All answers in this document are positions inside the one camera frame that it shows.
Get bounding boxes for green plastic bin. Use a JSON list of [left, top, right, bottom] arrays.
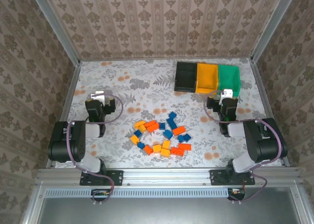
[[217, 64, 241, 98]]

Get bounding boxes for aluminium mounting rail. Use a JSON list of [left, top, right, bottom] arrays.
[[36, 167, 304, 188]]

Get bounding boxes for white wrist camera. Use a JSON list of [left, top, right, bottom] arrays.
[[220, 88, 233, 104], [90, 91, 108, 100]]

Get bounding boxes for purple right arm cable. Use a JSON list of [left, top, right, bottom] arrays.
[[204, 90, 283, 204]]

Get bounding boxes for grey slotted cable duct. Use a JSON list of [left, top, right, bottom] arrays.
[[45, 187, 230, 198]]

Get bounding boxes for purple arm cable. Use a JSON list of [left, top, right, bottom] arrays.
[[204, 90, 283, 204], [66, 92, 124, 205]]

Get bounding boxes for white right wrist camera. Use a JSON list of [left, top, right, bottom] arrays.
[[220, 88, 233, 104]]

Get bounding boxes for yellow plastic bin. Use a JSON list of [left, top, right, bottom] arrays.
[[195, 63, 220, 95]]

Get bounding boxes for aluminium frame post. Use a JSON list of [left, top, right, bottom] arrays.
[[28, 0, 81, 65], [250, 0, 300, 64]]

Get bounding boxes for aluminium table end rail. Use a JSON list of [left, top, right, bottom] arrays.
[[79, 56, 253, 62]]

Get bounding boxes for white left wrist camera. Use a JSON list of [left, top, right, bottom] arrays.
[[90, 91, 108, 100]]

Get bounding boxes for grey metal sheet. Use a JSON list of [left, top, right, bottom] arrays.
[[23, 187, 314, 224]]

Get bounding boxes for aluminium table side rail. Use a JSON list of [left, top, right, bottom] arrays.
[[46, 61, 81, 168], [250, 58, 291, 167]]

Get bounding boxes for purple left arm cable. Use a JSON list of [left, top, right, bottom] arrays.
[[66, 92, 124, 205]]

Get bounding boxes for floral patterned table cover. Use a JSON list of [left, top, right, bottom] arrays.
[[55, 58, 283, 168]]

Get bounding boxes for black plastic bin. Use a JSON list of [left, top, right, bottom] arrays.
[[174, 61, 198, 93]]

